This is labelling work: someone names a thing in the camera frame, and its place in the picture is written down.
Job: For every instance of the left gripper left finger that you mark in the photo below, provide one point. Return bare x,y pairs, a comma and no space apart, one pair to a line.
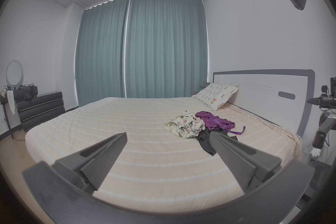
102,160

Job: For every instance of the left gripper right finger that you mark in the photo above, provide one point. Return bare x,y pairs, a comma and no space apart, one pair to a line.
236,162

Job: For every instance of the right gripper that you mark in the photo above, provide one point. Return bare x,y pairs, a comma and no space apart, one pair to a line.
325,102

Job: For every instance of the black T-shirt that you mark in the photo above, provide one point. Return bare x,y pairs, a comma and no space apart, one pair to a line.
206,145

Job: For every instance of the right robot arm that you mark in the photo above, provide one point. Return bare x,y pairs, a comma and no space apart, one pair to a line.
323,130

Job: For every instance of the bed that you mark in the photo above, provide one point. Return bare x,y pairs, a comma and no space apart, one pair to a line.
147,123

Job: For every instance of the purple satin garment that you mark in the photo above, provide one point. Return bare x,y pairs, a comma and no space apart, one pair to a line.
215,123

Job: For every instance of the white printed pyjama top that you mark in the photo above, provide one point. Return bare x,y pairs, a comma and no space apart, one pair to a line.
183,127

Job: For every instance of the white printed pillow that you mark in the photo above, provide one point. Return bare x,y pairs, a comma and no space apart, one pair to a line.
216,95

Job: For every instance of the grey bedside table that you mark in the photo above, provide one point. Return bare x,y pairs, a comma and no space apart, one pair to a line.
203,85

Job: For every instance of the dark dressing table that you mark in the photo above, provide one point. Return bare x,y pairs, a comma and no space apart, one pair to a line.
36,93

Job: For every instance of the dark grey garment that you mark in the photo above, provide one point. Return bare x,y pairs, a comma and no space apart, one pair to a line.
26,91

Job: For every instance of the blue-green curtain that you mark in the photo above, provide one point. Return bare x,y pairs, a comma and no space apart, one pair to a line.
102,55
165,44

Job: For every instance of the white garment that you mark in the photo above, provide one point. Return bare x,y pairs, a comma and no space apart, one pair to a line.
11,102

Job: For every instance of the round white mirror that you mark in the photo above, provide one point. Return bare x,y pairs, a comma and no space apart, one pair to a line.
14,73

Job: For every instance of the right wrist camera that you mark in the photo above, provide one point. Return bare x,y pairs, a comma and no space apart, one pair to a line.
324,89

